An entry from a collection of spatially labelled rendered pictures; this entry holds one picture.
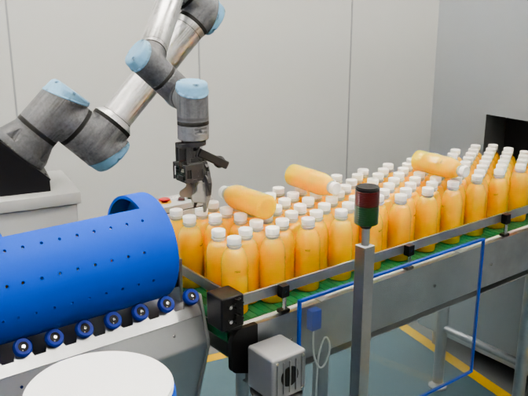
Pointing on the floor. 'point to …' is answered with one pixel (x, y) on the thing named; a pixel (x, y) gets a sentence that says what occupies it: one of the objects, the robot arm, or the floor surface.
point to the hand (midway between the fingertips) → (201, 205)
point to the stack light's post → (361, 319)
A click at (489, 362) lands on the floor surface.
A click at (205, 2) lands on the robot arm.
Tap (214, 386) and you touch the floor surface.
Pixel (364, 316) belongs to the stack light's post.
